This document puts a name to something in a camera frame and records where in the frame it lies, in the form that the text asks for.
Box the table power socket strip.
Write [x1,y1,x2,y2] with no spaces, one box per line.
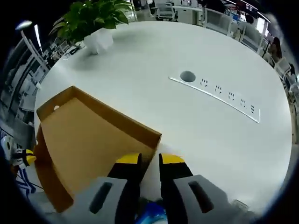
[168,70,260,124]

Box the black cable on table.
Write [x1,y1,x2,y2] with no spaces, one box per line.
[64,46,82,56]

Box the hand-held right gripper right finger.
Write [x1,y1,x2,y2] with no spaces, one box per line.
[158,153,236,224]

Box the row of white office chairs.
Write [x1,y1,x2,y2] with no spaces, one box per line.
[273,57,299,94]

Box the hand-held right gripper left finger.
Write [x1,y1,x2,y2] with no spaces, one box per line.
[74,153,143,224]

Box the round grey cable grommet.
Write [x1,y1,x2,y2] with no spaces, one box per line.
[179,70,196,83]

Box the blue soft wet wipes pack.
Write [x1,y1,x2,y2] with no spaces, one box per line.
[135,198,169,224]

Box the cardboard shoe box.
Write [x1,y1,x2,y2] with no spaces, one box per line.
[33,85,163,213]

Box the green plant in white pot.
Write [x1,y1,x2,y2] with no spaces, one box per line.
[49,0,133,56]

